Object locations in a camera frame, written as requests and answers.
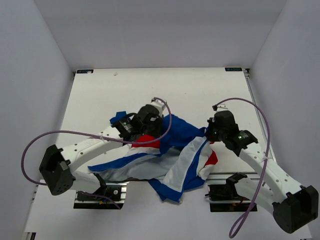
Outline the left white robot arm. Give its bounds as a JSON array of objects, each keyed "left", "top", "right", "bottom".
[{"left": 39, "top": 101, "right": 165, "bottom": 200}]

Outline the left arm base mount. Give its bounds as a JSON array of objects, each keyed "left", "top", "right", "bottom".
[{"left": 73, "top": 182, "right": 128, "bottom": 210}]

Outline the left blue corner label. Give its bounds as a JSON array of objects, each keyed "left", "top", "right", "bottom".
[{"left": 76, "top": 69, "right": 94, "bottom": 74}]

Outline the right blue corner label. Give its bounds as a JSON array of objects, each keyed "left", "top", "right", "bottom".
[{"left": 224, "top": 67, "right": 243, "bottom": 72}]

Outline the blue white red jacket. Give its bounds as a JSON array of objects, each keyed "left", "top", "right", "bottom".
[{"left": 88, "top": 115, "right": 218, "bottom": 203}]

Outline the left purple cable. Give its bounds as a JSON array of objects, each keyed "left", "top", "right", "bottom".
[{"left": 20, "top": 97, "right": 173, "bottom": 186}]

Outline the blue corner label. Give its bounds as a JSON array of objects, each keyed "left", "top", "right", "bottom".
[
  {"left": 76, "top": 69, "right": 94, "bottom": 74},
  {"left": 224, "top": 67, "right": 243, "bottom": 72}
]

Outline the aluminium table rail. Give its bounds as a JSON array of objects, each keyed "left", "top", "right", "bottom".
[
  {"left": 106, "top": 172, "right": 260, "bottom": 184},
  {"left": 243, "top": 68, "right": 277, "bottom": 163}
]

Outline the aluminium table right rail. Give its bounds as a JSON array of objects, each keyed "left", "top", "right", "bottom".
[{"left": 243, "top": 68, "right": 277, "bottom": 163}]

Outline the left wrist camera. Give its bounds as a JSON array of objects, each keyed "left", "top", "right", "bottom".
[{"left": 150, "top": 97, "right": 167, "bottom": 115}]

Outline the aluminium table front rail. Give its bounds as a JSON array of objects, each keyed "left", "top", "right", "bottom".
[{"left": 106, "top": 172, "right": 260, "bottom": 184}]

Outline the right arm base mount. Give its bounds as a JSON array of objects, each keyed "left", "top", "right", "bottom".
[{"left": 205, "top": 184, "right": 251, "bottom": 213}]

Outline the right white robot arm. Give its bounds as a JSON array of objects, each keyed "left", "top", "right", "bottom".
[{"left": 205, "top": 110, "right": 319, "bottom": 234}]

